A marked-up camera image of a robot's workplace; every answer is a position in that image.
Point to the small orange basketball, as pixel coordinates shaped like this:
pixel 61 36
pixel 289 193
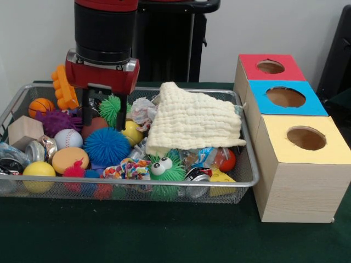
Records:
pixel 41 108

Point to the blue spiky ball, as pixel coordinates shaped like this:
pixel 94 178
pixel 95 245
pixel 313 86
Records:
pixel 107 146

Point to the green spiky toy with eyes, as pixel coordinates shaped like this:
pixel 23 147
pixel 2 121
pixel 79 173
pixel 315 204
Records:
pixel 176 171

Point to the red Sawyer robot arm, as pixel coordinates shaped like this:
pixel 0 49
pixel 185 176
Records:
pixel 104 30

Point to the white baseball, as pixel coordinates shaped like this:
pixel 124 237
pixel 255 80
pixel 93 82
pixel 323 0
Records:
pixel 68 139

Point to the dark green side tablecloth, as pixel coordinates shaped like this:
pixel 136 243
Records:
pixel 341 99

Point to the purple spiky ball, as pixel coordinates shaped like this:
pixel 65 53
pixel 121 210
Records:
pixel 57 122

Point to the yellow ball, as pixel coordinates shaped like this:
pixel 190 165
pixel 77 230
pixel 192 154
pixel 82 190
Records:
pixel 39 170

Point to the green spiky ball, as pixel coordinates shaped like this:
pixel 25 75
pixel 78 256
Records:
pixel 109 109

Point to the black stand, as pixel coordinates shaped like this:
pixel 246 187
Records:
pixel 338 49

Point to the wooden box with three holes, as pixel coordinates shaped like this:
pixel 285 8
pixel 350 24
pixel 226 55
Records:
pixel 301 191

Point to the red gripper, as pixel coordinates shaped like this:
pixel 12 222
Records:
pixel 104 78

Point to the cream muslin cloth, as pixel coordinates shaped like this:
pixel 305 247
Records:
pixel 192 117

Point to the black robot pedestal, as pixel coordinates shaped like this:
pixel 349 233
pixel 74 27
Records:
pixel 170 41

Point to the orange plastic toy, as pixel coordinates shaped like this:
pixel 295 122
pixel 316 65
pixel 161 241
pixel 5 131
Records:
pixel 63 96

